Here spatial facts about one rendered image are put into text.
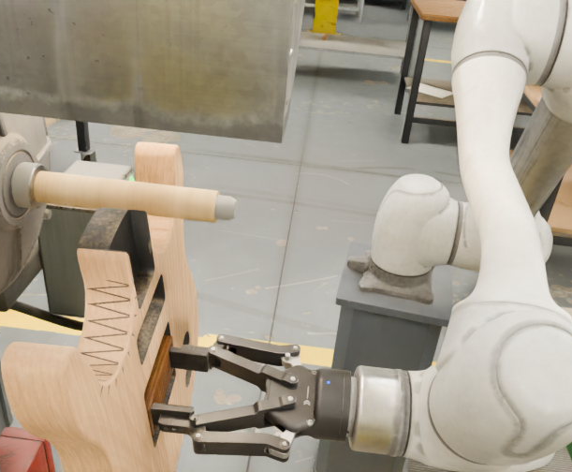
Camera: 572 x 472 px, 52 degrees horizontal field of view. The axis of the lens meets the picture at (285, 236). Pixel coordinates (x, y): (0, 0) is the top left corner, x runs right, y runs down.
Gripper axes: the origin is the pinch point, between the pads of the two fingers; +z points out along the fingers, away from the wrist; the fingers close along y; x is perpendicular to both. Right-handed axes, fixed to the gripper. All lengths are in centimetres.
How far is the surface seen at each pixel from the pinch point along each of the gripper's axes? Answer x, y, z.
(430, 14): -74, 355, -75
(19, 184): 20.5, 6.5, 14.5
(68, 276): -8.7, 23.0, 21.5
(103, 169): 1.1, 38.0, 19.9
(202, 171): -148, 258, 56
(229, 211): 19.3, 7.2, -6.1
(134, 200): 19.6, 6.8, 3.3
